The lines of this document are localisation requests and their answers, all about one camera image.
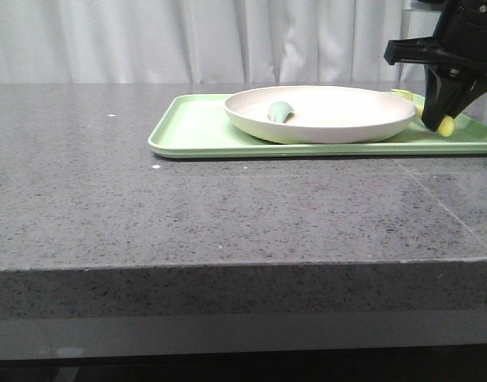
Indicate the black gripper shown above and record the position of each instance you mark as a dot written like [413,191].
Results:
[458,46]

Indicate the yellow plastic fork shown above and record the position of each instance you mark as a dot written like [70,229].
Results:
[446,127]

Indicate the beige round plate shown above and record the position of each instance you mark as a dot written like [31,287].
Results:
[322,114]

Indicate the teal green plastic spoon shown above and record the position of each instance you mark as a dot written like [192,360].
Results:
[279,112]

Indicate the light green plastic tray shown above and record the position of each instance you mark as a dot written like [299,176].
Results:
[196,127]

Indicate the grey pleated curtain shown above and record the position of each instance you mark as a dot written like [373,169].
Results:
[198,42]

